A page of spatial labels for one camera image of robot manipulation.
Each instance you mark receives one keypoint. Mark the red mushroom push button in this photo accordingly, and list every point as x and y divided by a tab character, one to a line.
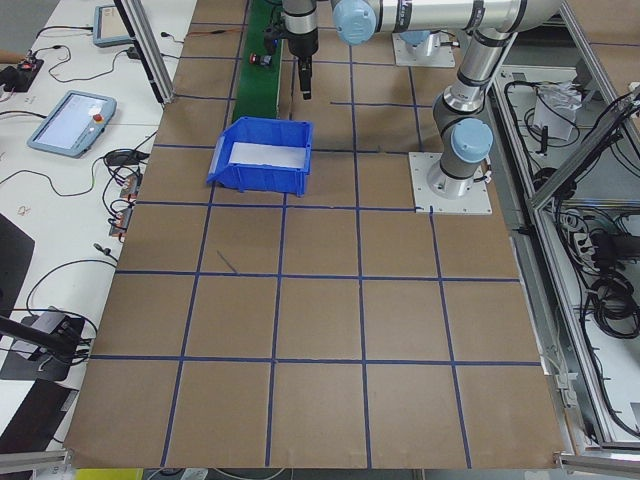
264	61

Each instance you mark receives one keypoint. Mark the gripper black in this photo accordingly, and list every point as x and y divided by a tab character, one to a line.
303	44

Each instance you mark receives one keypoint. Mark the far teach pendant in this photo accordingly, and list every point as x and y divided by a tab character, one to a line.
109	29

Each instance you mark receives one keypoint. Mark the blue source bin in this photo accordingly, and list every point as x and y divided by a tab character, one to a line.
260	154

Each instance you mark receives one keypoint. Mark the green conveyor belt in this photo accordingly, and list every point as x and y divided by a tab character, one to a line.
257	92

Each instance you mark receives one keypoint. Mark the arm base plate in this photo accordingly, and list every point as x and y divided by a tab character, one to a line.
402	58
434	192

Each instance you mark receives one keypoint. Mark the aluminium frame post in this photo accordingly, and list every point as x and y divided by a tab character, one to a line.
138	27

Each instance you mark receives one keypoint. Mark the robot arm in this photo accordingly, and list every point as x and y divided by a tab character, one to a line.
422	44
491	25

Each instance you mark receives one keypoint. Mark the teach pendant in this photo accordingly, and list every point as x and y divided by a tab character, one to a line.
74	124
109	29

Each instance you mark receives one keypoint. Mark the near teach pendant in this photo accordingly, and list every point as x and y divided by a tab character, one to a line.
74	124

